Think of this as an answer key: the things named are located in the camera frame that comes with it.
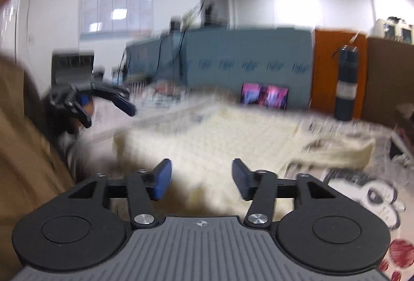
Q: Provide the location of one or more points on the person brown jacket torso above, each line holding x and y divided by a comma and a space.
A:
32, 170

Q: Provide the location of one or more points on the large blue cardboard box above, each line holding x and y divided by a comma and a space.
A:
229, 58

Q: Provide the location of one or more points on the beige cartoon print bedsheet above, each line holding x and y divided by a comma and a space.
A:
384, 186

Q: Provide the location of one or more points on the blue wall poster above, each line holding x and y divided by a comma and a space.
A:
100, 19

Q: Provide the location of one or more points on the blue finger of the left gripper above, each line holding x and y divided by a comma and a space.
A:
118, 95
73, 102

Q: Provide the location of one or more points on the smartphone showing video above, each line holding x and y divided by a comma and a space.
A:
270, 96

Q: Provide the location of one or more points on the dark teal thermos bottle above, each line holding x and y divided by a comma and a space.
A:
347, 83

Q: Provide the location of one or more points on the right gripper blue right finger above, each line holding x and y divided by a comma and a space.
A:
259, 187

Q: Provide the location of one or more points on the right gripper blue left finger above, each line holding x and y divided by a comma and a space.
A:
143, 187

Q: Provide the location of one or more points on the cream knitted sweater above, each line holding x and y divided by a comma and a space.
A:
201, 143

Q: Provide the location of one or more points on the small blue cardboard box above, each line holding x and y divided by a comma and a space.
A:
153, 59

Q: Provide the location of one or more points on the brown cardboard panel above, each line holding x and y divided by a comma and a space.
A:
389, 80

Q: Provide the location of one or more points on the orange board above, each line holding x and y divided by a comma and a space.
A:
326, 67

